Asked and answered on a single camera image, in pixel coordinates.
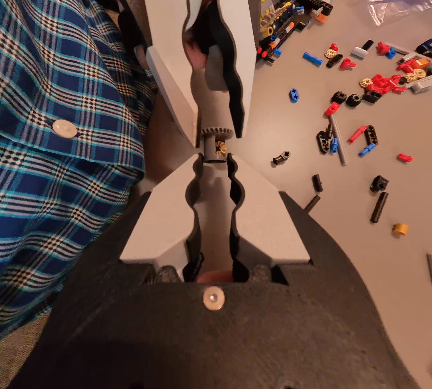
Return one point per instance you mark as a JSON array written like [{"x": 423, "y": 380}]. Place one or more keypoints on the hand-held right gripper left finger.
[{"x": 162, "y": 223}]

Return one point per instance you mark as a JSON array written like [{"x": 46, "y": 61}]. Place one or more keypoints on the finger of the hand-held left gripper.
[
  {"x": 241, "y": 24},
  {"x": 162, "y": 14}
]

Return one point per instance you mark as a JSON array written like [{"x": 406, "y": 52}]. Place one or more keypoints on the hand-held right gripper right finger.
[{"x": 266, "y": 223}]

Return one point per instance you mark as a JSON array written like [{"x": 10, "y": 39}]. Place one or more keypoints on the dark grey lego differential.
[{"x": 208, "y": 149}]

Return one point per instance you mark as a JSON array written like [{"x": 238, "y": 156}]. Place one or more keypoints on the lego car chassis assembly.
[{"x": 297, "y": 0}]

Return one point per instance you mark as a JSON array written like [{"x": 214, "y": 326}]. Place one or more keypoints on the long grey lego axle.
[{"x": 338, "y": 142}]

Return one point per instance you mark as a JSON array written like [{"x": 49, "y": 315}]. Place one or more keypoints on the orange lego bush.
[{"x": 400, "y": 229}]

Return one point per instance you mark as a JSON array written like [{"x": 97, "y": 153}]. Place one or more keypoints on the scattered small lego parts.
[{"x": 381, "y": 83}]

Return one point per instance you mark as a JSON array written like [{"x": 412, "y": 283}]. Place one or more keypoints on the person's left hand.
[{"x": 197, "y": 58}]

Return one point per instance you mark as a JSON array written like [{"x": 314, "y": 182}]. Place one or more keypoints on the person in blue plaid shirt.
[{"x": 67, "y": 91}]

